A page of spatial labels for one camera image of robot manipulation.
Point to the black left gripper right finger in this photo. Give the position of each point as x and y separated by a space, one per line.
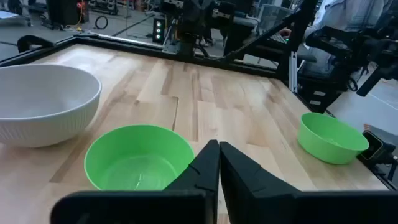
248 193

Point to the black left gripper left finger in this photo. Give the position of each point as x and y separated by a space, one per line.
199 174

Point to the green plastic bowl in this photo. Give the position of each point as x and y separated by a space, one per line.
326 149
124 155

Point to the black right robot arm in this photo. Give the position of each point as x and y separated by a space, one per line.
189 31

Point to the black workstation equipment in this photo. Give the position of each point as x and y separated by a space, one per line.
326 81

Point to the black box with lights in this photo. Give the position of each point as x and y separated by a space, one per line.
158 31

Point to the white ribbed bowl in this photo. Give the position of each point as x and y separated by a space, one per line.
46 124

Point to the grey mesh office chair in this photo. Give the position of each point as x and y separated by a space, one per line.
270 18

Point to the person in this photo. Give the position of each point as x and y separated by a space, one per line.
342 15

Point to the black cabinet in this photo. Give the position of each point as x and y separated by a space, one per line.
62 12

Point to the aluminium frame post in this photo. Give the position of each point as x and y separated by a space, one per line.
293 74

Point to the small black table camera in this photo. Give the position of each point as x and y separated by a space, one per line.
373 147

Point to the black table frame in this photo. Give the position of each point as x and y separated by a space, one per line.
124 45

